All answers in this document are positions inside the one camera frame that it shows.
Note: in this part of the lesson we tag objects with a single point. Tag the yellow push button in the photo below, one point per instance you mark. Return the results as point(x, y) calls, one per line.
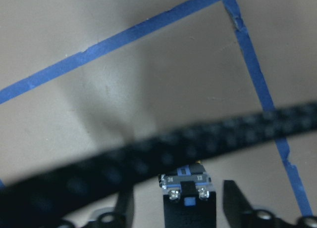
point(189, 197)

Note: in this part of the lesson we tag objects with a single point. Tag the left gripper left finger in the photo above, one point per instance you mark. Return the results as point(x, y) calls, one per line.
point(119, 216)

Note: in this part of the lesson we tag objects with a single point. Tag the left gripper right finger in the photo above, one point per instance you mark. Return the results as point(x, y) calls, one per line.
point(241, 214)

